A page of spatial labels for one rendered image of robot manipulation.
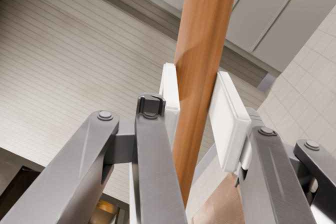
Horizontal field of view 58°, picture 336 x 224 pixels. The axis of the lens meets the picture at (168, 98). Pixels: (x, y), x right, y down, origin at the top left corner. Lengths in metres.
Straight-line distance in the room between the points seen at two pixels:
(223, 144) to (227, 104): 0.02
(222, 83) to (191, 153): 0.06
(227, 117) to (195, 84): 0.05
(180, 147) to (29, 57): 3.63
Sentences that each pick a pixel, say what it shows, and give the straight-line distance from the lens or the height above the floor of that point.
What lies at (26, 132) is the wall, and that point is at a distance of 4.26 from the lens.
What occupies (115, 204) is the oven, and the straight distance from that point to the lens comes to 2.28.
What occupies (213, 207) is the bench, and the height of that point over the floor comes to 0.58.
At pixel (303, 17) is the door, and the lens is 3.59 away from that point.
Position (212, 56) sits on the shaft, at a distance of 0.19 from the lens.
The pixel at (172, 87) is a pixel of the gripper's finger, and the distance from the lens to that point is 0.16.
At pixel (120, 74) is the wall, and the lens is 3.57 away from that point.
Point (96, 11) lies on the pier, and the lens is 3.31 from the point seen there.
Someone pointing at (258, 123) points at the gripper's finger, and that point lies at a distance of 0.16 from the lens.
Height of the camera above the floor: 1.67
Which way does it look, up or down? 11 degrees down
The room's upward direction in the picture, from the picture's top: 62 degrees counter-clockwise
